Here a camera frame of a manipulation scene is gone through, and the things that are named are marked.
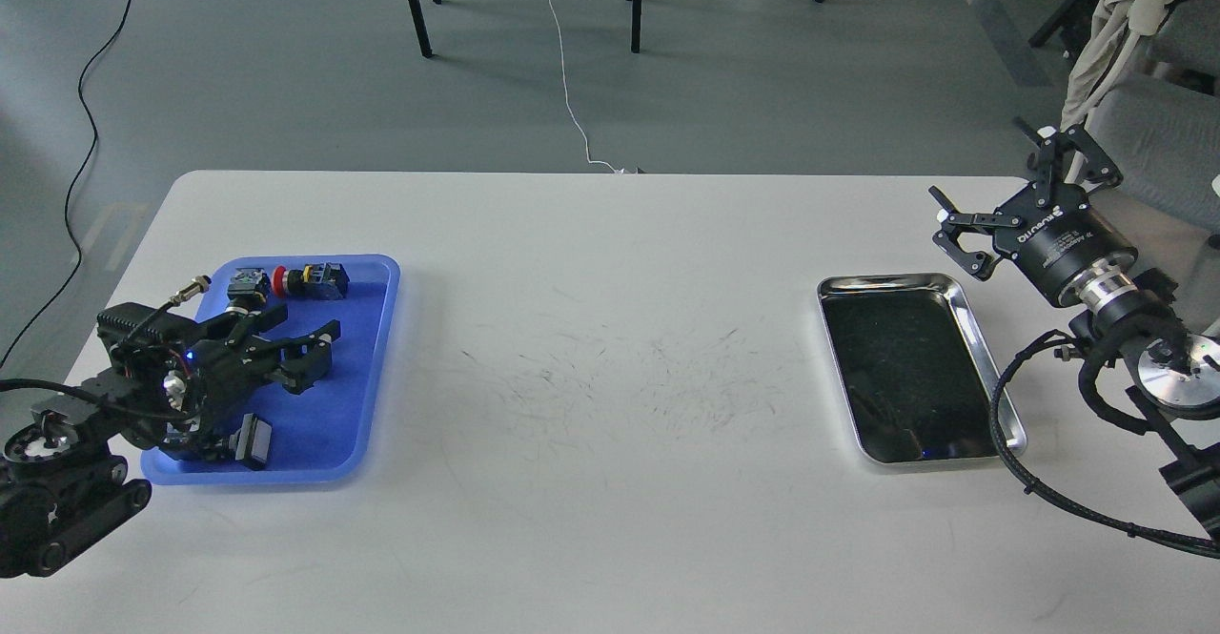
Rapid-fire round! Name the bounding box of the black square push button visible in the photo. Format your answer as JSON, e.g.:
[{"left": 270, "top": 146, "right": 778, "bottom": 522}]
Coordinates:
[{"left": 217, "top": 413, "right": 272, "bottom": 472}]

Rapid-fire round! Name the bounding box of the red emergency stop button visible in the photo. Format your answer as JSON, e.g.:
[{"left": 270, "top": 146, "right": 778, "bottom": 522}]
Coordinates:
[{"left": 270, "top": 263, "right": 350, "bottom": 302}]

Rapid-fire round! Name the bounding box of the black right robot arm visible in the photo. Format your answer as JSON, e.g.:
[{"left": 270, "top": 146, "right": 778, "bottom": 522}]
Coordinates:
[{"left": 928, "top": 126, "right": 1219, "bottom": 558}]

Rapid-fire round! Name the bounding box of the black floor cable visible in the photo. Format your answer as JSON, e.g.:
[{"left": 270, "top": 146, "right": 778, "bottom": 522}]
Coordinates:
[{"left": 0, "top": 0, "right": 206, "bottom": 373}]

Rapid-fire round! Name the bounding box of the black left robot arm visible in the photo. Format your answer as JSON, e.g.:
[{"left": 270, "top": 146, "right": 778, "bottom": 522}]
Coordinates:
[{"left": 1, "top": 302, "right": 342, "bottom": 578}]

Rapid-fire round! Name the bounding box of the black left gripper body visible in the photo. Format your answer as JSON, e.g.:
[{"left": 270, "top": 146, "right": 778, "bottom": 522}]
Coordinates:
[{"left": 185, "top": 337, "right": 275, "bottom": 426}]

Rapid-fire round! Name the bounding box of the blue plastic tray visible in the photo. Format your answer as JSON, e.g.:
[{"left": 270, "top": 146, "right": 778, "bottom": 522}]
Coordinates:
[{"left": 140, "top": 255, "right": 400, "bottom": 486}]

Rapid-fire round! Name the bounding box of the beige jacket on chair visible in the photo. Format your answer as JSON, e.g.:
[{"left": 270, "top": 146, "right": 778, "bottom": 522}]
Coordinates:
[{"left": 1039, "top": 0, "right": 1220, "bottom": 211}]

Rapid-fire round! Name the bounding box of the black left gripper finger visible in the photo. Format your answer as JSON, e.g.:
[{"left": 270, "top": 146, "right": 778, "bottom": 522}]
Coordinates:
[
  {"left": 262, "top": 319, "right": 342, "bottom": 396},
  {"left": 195, "top": 304, "right": 289, "bottom": 355}
]

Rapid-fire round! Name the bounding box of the steel metal tray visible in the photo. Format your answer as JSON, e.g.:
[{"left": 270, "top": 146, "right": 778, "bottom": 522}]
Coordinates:
[{"left": 817, "top": 272, "right": 1027, "bottom": 472}]

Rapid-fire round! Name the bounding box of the grey office chair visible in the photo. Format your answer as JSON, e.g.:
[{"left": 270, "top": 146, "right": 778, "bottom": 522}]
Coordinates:
[{"left": 1027, "top": 0, "right": 1220, "bottom": 235}]

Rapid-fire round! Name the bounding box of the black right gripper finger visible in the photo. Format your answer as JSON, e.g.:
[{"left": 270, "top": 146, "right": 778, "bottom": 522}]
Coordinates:
[
  {"left": 1013, "top": 118, "right": 1124, "bottom": 207},
  {"left": 928, "top": 187, "right": 1026, "bottom": 280}
]

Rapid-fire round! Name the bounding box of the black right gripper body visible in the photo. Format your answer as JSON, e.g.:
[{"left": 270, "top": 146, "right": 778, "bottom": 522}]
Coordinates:
[{"left": 992, "top": 185, "right": 1138, "bottom": 308}]

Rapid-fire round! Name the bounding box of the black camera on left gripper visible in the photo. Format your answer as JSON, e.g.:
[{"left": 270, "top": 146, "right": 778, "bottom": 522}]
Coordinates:
[{"left": 96, "top": 276, "right": 211, "bottom": 373}]

